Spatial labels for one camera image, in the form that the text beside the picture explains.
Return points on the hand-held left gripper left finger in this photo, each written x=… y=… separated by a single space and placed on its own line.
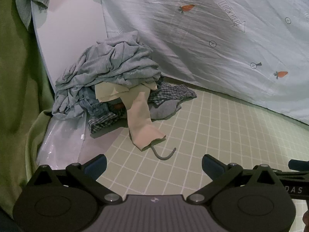
x=96 y=166

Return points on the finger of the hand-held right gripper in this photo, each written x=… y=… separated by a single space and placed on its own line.
x=299 y=164

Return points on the blue jeans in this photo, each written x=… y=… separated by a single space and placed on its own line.
x=90 y=104

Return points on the plaid shirt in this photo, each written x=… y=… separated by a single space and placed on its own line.
x=173 y=93

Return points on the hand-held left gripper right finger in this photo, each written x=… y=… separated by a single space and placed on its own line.
x=210 y=166

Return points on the white board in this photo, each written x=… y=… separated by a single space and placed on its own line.
x=72 y=29

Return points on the carrot print light blue quilt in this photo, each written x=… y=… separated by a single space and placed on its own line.
x=193 y=53

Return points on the grey heathered pants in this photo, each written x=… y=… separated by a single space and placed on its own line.
x=108 y=65

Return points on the beige garment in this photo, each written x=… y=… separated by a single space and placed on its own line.
x=138 y=123

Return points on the clear plastic bag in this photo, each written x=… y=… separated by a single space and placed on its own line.
x=60 y=142

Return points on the green blanket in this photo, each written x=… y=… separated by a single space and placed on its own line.
x=17 y=77

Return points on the blue-grey cloth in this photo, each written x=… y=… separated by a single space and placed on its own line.
x=164 y=110

